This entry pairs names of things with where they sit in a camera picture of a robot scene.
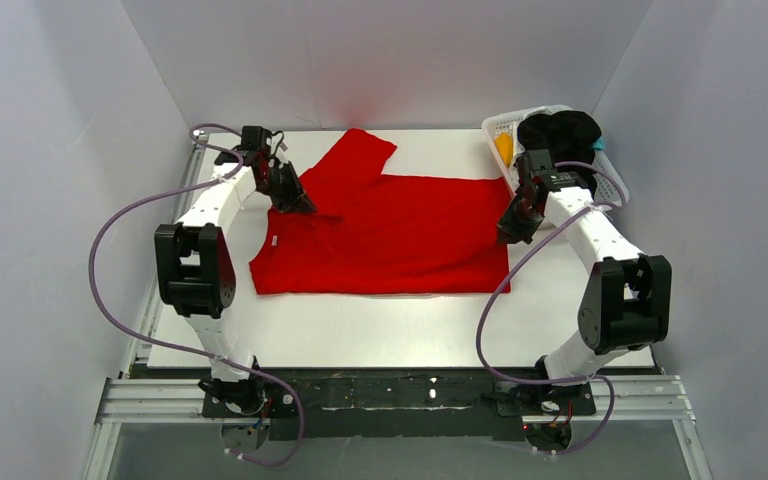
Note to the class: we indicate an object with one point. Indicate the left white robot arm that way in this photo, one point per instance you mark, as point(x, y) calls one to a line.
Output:
point(196, 276)

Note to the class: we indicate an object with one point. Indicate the yellow garment in basket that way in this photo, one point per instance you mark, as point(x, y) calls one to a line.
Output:
point(503, 143)

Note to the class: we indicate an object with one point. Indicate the white plastic laundry basket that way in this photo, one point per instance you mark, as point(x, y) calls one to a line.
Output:
point(610, 186)

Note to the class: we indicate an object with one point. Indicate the teal garment in basket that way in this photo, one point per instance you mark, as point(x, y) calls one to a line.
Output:
point(598, 143)

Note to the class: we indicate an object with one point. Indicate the black garment in basket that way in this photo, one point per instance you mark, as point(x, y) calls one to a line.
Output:
point(564, 136)

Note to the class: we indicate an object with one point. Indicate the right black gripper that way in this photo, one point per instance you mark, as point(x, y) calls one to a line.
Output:
point(518, 218)

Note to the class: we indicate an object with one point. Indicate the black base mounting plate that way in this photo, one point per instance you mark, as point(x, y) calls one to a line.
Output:
point(376, 403)

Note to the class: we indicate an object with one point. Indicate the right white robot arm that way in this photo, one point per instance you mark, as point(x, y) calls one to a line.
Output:
point(626, 301)

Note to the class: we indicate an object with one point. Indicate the red t-shirt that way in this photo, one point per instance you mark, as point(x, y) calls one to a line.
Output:
point(379, 234)

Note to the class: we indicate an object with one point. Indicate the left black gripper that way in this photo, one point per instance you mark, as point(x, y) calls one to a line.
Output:
point(285, 186)

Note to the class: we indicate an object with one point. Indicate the aluminium frame rail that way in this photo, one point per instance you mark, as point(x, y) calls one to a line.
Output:
point(401, 332)

